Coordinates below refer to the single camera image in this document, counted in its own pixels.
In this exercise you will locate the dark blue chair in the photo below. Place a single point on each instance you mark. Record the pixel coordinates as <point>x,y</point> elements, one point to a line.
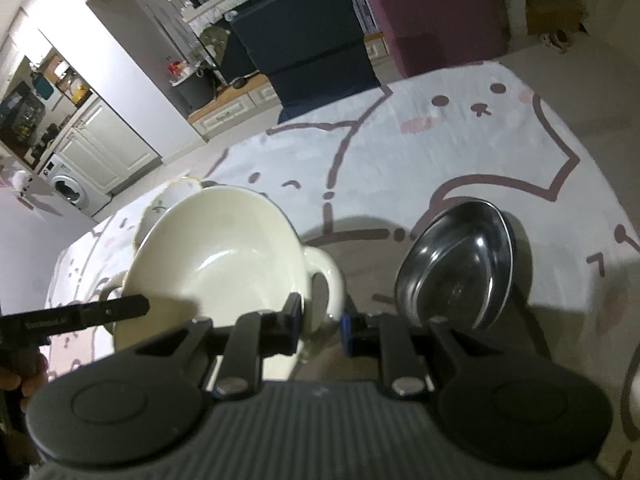
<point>300,35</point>

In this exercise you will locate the small dark dish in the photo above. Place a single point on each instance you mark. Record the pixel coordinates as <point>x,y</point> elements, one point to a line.
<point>240,81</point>

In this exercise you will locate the small round steel bowl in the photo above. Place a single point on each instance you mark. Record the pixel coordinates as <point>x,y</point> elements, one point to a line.
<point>450,270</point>

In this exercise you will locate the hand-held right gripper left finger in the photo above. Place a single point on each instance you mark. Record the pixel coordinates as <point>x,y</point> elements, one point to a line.
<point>295,327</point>

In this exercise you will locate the yellow pot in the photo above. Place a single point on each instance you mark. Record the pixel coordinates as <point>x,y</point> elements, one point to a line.
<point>79,89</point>

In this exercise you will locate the grey trash bin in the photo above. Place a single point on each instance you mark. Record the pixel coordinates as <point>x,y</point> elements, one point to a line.
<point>192,92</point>

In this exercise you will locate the white kitchen base cabinet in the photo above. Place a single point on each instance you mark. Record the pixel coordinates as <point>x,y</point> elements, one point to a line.
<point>100,150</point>

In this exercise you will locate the person's left hand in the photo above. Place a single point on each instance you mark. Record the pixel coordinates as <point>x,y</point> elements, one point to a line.
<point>34,380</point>

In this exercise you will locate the white yellow-flower scalloped bowl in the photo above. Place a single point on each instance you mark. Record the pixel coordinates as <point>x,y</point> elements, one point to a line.
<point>160,205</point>

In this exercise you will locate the white washing machine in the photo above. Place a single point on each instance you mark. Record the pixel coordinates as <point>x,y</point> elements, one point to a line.
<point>70,187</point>

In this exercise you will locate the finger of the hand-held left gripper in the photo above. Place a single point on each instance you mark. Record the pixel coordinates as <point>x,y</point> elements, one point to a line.
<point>117,308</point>

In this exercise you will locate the pink animal print tablecloth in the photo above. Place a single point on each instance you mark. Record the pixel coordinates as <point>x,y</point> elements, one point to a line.
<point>450,135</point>

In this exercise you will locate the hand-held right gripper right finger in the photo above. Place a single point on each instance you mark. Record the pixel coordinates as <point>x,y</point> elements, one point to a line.
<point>346,332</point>

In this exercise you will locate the maroon chair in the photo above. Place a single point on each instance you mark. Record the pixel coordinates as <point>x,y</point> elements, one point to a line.
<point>430,10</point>

